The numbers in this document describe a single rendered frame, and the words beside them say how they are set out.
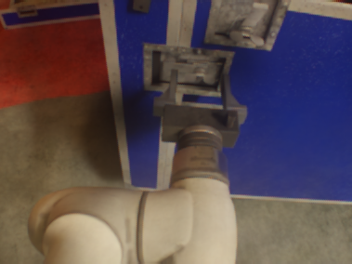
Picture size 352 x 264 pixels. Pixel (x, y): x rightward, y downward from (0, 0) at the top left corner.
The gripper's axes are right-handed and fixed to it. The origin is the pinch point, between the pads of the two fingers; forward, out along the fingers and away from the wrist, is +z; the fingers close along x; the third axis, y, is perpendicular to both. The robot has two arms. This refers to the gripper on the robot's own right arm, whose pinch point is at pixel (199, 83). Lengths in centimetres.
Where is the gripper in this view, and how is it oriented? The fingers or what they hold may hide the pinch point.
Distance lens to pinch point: 57.9
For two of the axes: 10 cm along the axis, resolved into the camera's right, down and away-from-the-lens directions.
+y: 0.8, -5.8, -8.1
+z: 0.5, -8.1, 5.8
